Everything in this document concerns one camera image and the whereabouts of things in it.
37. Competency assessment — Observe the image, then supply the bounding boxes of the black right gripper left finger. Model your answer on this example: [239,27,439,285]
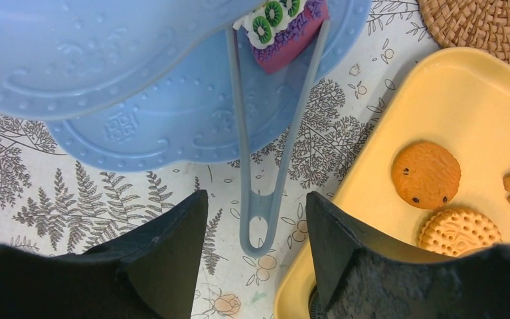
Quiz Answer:
[0,190,208,318]

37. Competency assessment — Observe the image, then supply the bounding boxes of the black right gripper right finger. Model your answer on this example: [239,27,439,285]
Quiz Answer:
[306,192,510,318]

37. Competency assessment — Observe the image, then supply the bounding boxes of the light blue tongs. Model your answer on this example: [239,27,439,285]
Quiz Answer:
[226,19,331,258]

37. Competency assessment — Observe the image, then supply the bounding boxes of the blue three-tier cake stand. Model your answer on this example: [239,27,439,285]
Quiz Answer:
[0,0,374,173]

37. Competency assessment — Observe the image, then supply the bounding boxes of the yellow serving tray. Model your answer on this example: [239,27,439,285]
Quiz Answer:
[274,48,510,318]

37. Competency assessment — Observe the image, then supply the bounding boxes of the purple cake slice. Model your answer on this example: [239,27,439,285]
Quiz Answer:
[232,0,329,74]

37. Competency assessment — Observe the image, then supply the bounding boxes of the woven rattan coaster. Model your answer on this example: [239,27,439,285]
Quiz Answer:
[418,0,510,65]

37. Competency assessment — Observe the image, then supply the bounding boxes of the orange waffle cookie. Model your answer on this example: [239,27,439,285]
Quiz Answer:
[416,207,503,257]

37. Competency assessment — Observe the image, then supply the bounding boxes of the orange round cookie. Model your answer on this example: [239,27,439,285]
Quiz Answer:
[390,141,462,209]

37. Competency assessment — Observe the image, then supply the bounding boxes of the floral tablecloth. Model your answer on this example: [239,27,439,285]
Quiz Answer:
[0,0,510,319]

